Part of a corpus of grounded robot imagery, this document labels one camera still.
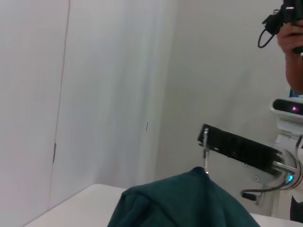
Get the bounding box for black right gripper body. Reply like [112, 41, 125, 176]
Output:
[234, 136, 285, 178]

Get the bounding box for person's bare forearm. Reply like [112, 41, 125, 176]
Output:
[285, 52, 303, 92]

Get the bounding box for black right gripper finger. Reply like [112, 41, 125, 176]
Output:
[197, 123, 239, 160]

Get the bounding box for black looped device cable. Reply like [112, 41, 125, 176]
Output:
[257, 22, 281, 49]

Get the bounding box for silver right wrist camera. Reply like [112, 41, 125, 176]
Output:
[269, 98, 303, 145]

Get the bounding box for person's dark trousers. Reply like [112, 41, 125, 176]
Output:
[290, 195, 303, 223]

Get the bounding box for person's bare hand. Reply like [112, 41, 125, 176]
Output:
[276, 23, 303, 57]

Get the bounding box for teal blue fabric bag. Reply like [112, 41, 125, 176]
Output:
[107, 166, 261, 227]

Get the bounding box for black handheld device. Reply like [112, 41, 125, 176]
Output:
[261, 0, 303, 54]

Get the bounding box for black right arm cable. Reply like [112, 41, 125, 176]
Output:
[241, 181, 286, 205]

